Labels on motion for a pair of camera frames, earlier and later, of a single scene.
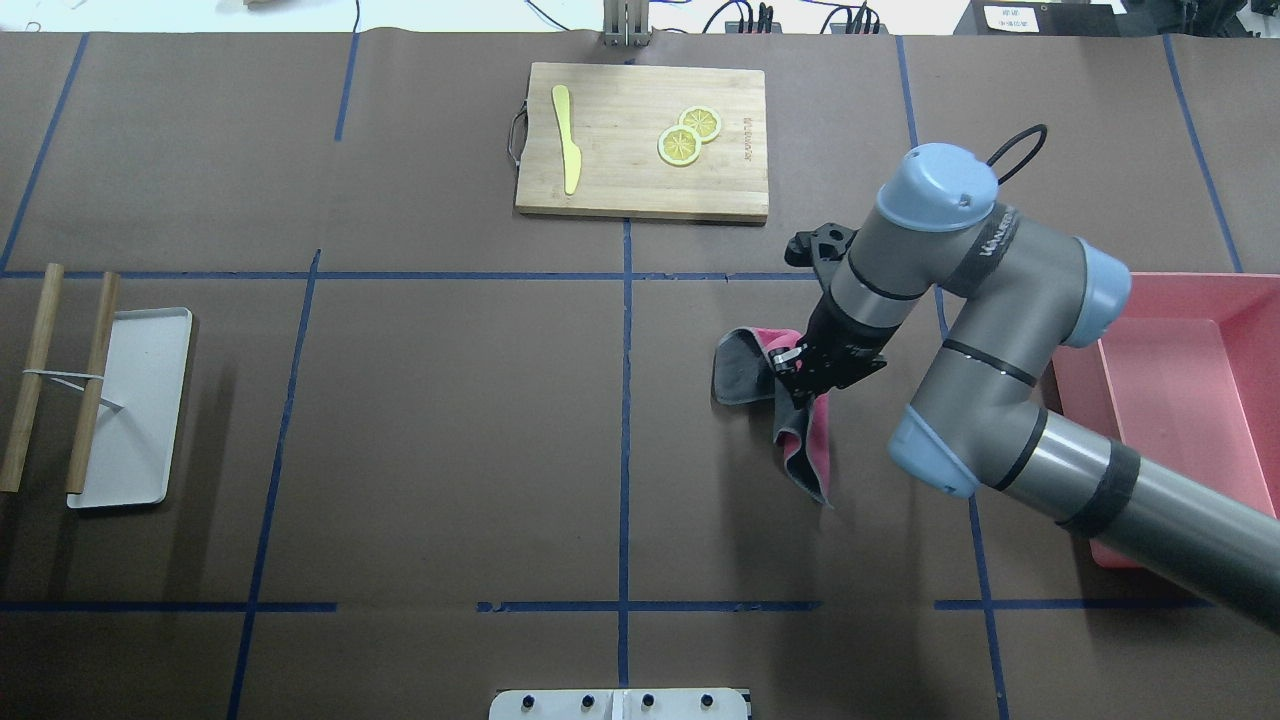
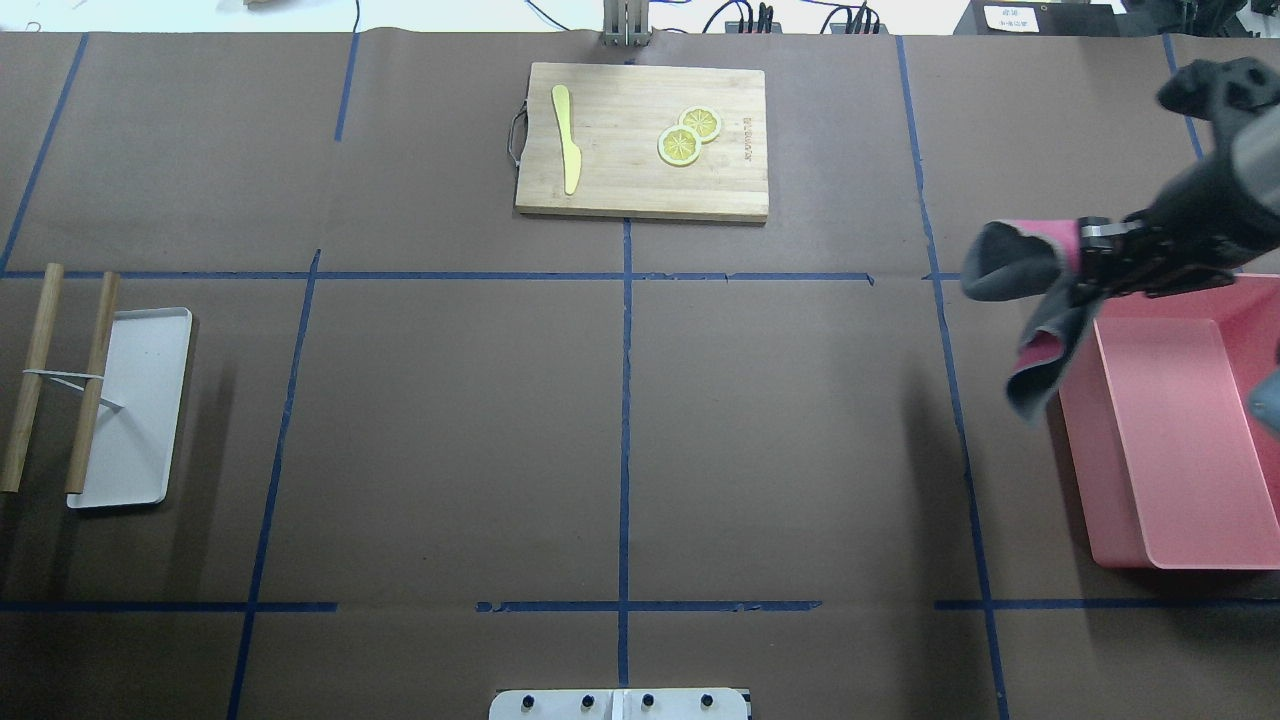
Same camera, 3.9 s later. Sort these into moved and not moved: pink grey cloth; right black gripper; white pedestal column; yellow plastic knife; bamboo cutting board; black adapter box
Moved: right black gripper; pink grey cloth
Not moved: yellow plastic knife; white pedestal column; bamboo cutting board; black adapter box
